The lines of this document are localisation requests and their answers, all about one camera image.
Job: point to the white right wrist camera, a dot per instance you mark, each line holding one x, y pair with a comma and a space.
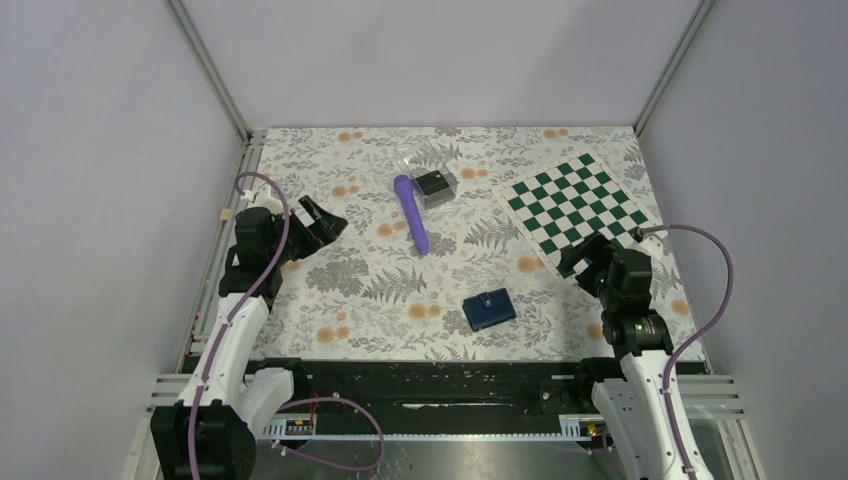
653, 244

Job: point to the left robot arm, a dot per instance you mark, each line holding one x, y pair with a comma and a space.
211, 430

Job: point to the green white checkerboard mat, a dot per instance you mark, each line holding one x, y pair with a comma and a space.
555, 204

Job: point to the clear plastic card box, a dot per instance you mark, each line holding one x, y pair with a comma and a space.
418, 158

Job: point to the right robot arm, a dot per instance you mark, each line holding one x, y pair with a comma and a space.
635, 390

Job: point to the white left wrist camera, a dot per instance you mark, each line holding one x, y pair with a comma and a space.
264, 197

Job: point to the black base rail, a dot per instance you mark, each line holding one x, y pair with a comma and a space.
445, 398

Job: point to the navy blue card holder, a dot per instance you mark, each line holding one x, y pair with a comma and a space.
488, 309

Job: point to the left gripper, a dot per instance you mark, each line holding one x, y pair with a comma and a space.
325, 229

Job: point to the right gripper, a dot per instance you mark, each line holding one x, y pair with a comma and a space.
596, 243

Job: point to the purple plastic handle tool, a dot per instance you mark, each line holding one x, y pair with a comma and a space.
404, 190

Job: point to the floral patterned table mat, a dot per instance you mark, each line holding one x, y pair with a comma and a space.
370, 295

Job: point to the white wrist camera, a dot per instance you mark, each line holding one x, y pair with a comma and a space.
653, 244
264, 197

